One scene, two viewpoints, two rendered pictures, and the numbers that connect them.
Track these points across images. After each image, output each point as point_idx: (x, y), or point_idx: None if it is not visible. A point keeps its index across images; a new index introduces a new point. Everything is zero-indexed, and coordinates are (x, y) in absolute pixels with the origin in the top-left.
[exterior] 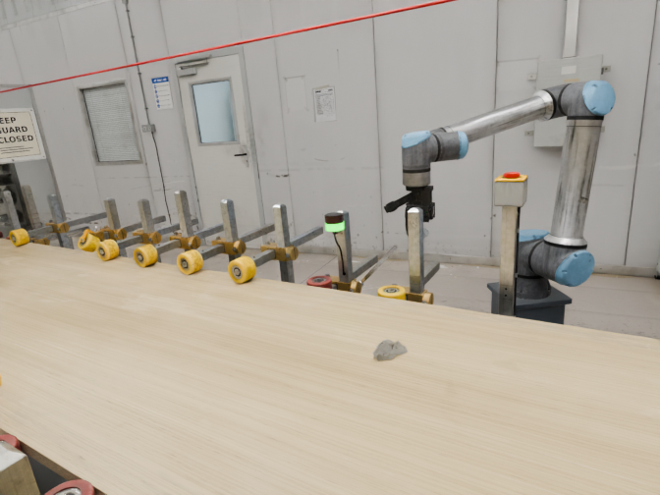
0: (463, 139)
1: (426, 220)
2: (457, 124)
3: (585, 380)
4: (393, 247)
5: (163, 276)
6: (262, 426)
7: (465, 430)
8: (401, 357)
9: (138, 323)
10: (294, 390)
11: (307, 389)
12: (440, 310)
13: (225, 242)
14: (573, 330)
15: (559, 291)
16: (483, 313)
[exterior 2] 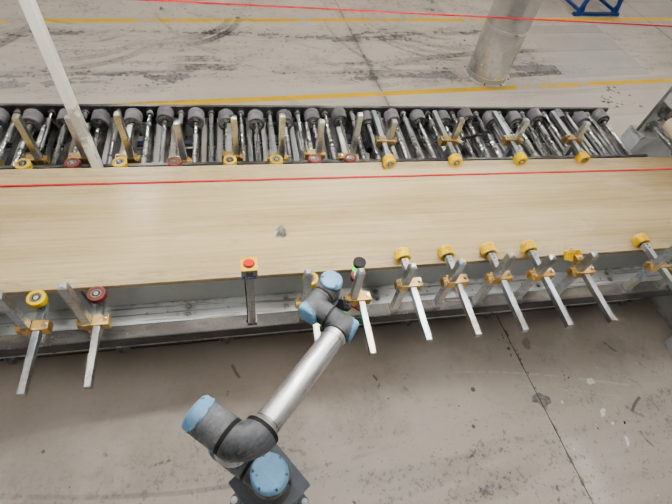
0: (301, 303)
1: None
2: (325, 337)
3: (208, 243)
4: None
5: (452, 246)
6: (293, 189)
7: (239, 209)
8: (273, 230)
9: (396, 209)
10: (296, 203)
11: (293, 205)
12: (276, 269)
13: None
14: (214, 274)
15: (241, 498)
16: None
